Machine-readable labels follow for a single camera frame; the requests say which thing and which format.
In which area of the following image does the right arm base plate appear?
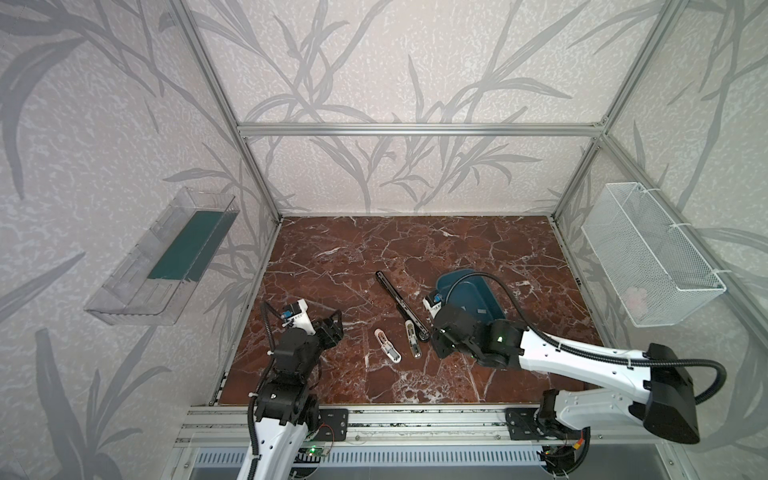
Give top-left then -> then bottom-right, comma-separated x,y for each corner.
504,406 -> 591,442

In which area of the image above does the aluminium mounting rail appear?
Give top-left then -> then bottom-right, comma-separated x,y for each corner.
173,403 -> 673,448

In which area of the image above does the teal plastic tray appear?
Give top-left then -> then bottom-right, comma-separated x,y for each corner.
436,269 -> 505,324

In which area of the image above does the clear plastic wall bin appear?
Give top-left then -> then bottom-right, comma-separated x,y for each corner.
84,187 -> 240,326

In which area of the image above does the white wire mesh basket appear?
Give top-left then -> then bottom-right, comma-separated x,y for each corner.
582,182 -> 727,328

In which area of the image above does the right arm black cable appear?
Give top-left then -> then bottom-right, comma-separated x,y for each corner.
443,271 -> 728,404

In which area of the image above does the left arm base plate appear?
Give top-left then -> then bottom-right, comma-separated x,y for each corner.
307,407 -> 350,442

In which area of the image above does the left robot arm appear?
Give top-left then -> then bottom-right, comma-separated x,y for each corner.
238,300 -> 349,479

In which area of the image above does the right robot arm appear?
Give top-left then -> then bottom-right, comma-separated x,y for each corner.
431,304 -> 700,444

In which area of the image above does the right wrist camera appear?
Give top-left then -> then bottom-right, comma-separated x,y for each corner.
423,290 -> 443,319

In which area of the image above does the pink object in basket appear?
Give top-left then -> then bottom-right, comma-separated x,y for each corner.
622,287 -> 649,319

